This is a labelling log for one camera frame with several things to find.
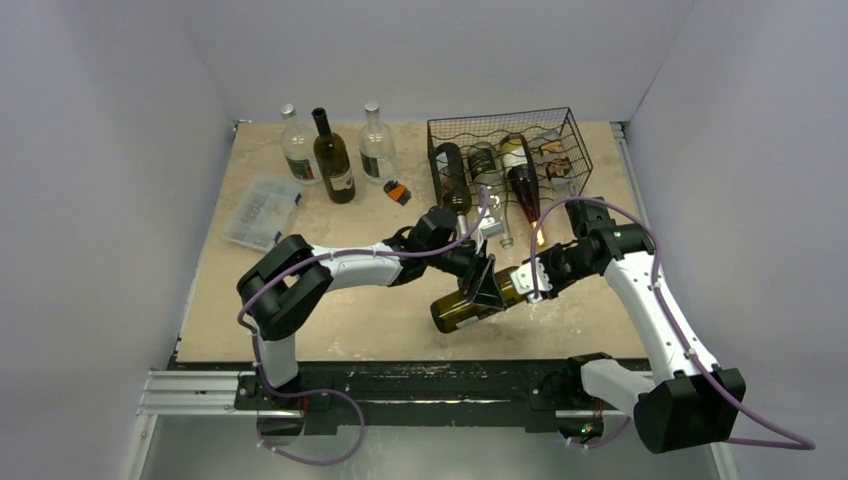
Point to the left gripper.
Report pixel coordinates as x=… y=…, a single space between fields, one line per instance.
x=478 y=280

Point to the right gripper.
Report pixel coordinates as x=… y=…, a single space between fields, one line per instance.
x=565 y=264

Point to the green bottle silver cap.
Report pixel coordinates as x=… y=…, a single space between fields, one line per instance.
x=454 y=191

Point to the clear glass bottle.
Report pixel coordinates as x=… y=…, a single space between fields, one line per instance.
x=296 y=141
x=377 y=146

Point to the dark green wine bottle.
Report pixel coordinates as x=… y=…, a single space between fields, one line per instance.
x=334 y=164

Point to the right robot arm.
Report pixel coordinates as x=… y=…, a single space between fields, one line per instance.
x=690 y=399

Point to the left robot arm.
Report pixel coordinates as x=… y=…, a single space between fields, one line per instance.
x=281 y=291

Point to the red bottle gold cap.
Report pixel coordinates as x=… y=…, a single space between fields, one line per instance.
x=520 y=173

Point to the clear slim empty bottle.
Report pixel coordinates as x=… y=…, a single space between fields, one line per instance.
x=485 y=170

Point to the orange hex key set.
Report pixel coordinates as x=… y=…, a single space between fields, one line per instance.
x=397 y=192

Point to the clear plastic organizer box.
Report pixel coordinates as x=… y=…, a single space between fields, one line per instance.
x=264 y=212

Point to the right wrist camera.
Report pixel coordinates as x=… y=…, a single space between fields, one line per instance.
x=531 y=281

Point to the aluminium frame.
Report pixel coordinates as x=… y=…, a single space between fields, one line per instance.
x=169 y=394

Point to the black wire wine rack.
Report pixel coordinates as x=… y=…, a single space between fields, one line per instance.
x=465 y=151

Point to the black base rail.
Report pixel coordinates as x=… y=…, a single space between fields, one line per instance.
x=537 y=396

